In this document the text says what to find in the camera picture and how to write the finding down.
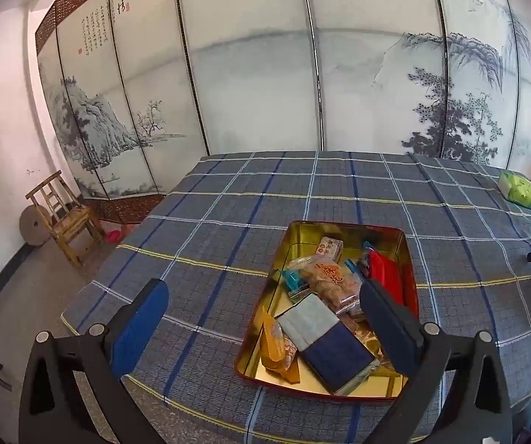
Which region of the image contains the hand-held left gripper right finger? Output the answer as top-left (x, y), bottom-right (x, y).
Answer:
top-left (359, 279), bottom-right (513, 444)

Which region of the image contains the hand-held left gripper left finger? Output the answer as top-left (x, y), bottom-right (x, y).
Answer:
top-left (18, 279), bottom-right (170, 444)

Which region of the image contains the blue cracker packet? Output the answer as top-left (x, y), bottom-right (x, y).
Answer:
top-left (275, 293), bottom-right (382, 396)

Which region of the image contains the red snack packet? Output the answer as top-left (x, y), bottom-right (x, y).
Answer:
top-left (367, 250), bottom-right (405, 306)

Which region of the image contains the dark cookie blue wrapper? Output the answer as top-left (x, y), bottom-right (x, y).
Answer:
top-left (345, 240), bottom-right (377, 283)

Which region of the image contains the clear pastry packet red print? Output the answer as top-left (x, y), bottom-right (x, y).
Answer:
top-left (286, 253), bottom-right (368, 320)

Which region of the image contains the teal candy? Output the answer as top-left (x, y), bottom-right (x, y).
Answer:
top-left (280, 268), bottom-right (312, 299)

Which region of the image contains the gold tin box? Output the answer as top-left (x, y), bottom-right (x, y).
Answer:
top-left (234, 221), bottom-right (420, 402)

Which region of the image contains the beige snack packet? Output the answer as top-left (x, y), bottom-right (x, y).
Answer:
top-left (314, 236), bottom-right (345, 262)

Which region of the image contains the orange translucent snack packet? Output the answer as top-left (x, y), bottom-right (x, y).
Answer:
top-left (275, 337), bottom-right (302, 384)

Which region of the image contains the wooden chair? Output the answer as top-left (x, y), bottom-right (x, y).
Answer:
top-left (26, 171), bottom-right (106, 268)

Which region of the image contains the round millstone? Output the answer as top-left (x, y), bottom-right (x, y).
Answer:
top-left (20, 207), bottom-right (51, 246)

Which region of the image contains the green snack bag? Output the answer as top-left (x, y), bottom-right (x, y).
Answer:
top-left (498, 171), bottom-right (531, 210)

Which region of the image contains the painted folding screen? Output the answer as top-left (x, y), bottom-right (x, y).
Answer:
top-left (34, 0), bottom-right (531, 223)

